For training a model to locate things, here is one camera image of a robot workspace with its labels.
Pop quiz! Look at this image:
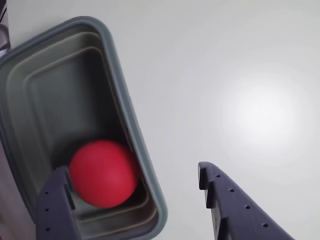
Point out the red ball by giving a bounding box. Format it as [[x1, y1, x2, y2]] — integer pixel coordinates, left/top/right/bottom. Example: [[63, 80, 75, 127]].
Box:
[[68, 139, 141, 209]]

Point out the grey collapsible container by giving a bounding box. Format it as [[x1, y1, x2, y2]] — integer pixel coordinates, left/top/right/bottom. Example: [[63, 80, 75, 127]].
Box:
[[0, 16, 169, 240]]

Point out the grey blue gripper finger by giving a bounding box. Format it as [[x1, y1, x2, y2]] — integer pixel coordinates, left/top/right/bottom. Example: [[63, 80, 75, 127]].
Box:
[[36, 165, 82, 240], [198, 161, 296, 240]]

